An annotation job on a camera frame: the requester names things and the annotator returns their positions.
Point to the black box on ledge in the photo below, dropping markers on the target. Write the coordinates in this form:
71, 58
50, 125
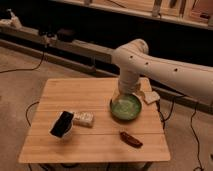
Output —
66, 35

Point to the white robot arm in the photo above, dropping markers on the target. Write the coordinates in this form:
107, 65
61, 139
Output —
133, 60

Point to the green bowl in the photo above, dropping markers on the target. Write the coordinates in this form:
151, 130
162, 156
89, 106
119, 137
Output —
125, 107

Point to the wooden table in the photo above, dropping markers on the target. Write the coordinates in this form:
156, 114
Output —
101, 142

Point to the brown oblong object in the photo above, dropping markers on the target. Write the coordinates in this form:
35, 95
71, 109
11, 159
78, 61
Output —
130, 140

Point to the white object on ledge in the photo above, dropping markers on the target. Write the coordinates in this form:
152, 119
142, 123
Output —
13, 21

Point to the black phone in white cup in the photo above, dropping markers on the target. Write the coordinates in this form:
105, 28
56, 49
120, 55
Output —
62, 125

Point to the beige sponge block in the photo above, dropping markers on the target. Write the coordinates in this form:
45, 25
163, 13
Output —
151, 97

